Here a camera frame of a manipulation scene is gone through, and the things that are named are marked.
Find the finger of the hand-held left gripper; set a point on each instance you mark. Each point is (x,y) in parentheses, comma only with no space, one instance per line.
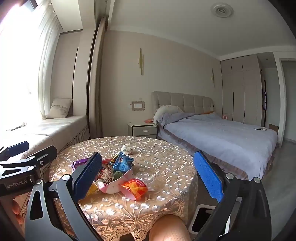
(45,155)
(17,148)

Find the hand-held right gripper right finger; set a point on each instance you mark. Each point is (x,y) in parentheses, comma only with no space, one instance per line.
(208,176)

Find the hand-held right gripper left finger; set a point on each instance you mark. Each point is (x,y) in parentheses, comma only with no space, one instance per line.
(87,176)

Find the blue snack bag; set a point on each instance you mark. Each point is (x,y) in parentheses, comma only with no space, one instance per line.
(122,163)

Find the person's left hand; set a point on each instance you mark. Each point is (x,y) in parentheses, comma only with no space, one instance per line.
(17,207)

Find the purple snack packet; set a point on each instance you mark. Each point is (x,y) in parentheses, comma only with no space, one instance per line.
(79,164)

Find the pink and white wrapper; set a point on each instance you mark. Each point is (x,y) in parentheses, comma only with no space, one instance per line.
(111,186)

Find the beige window seat cushion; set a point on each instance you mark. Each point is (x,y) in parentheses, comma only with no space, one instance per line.
(50,129)

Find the white waste bin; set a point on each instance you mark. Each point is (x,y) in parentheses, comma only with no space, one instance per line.
(196,208)

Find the lavender duvet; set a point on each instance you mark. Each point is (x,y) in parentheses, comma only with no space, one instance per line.
(219,139)

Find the beige embroidered tablecloth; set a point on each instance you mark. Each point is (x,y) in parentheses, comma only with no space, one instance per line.
(161,166)

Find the crumpled floral tissue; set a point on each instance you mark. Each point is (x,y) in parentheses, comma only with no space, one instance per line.
(128,149)

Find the orange snack packet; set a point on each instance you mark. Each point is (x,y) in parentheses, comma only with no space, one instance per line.
(135,187)

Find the beige throw pillow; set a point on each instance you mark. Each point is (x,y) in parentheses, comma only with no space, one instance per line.
(60,107)

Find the orange pillow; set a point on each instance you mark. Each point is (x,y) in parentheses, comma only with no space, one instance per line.
(208,112)

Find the person's leg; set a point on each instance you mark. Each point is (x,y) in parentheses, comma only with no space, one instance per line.
(168,229)

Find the black remote control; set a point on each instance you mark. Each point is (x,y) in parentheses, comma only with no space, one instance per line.
(260,128)

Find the beige nightstand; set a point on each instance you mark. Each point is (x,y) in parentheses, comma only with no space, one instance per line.
(142,131)

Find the beige upholstered bed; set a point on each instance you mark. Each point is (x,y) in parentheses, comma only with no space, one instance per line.
(185,102)

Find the beige ruffled pillow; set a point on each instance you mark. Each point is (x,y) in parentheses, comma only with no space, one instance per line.
(166,110)

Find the cardboard box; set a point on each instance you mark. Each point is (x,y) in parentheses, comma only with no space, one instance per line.
(273,128)

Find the orange item on nightstand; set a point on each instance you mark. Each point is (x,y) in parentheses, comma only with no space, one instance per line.
(148,120)

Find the beige wardrobe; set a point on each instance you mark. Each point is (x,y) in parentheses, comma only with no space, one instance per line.
(240,92)

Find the white sheer curtain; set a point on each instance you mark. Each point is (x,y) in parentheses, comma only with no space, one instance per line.
(49,58)

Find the round ceiling vent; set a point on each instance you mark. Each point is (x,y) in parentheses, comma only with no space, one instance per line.
(221,10)

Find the framed wall switch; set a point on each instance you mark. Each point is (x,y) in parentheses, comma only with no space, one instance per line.
(137,106)

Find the sliding door frame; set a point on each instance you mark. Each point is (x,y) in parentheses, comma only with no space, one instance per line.
(96,81)

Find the short gold wall lamp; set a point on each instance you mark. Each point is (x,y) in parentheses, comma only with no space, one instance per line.
(213,77)

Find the long gold wall lamp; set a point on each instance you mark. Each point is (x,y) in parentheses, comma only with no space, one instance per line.
(141,61)

